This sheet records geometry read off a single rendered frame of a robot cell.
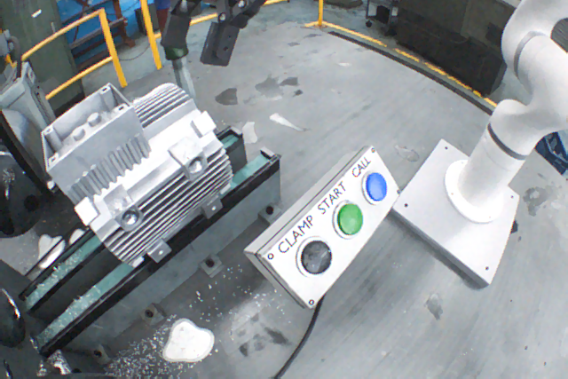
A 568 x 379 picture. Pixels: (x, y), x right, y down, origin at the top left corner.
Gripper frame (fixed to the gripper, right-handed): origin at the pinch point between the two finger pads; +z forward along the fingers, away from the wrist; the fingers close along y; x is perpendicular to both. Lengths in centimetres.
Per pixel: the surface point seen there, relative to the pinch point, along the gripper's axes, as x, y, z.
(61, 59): -10, 307, 57
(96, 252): 9.0, 8.8, 36.6
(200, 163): -2.4, -3.6, 12.8
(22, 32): 50, 310, 24
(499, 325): -33, -61, 25
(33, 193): 19.5, 26.5, 33.8
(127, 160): 5.3, 0.5, 13.4
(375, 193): -9.5, -21.2, 7.1
